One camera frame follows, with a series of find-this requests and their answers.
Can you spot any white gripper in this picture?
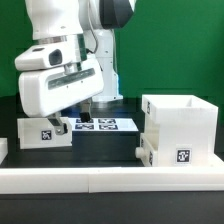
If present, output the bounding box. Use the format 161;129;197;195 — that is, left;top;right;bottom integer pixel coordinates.
19;59;104;135

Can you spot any white front drawer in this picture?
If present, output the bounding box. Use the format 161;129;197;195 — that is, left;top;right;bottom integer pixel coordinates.
135;133;157;167

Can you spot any white drawer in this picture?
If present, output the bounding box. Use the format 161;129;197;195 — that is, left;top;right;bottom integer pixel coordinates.
17;117;72;149
135;133;157;167

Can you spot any white drawer cabinet box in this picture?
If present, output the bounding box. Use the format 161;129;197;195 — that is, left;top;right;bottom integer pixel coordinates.
142;95;218;167

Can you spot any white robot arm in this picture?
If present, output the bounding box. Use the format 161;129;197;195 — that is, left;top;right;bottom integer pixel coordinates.
15;0;136;135

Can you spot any white rear drawer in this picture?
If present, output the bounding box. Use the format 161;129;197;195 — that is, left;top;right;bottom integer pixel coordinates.
17;117;72;149

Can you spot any marker tag sheet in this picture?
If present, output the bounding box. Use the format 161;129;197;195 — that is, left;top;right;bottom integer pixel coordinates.
69;118;138;132

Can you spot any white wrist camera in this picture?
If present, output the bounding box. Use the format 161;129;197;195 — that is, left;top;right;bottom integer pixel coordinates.
15;43;87;71

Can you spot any white left fence rail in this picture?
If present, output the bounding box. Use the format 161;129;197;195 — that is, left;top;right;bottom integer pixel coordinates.
0;138;8;164

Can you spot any white front fence rail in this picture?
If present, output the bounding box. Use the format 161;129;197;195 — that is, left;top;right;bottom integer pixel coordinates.
0;167;224;194

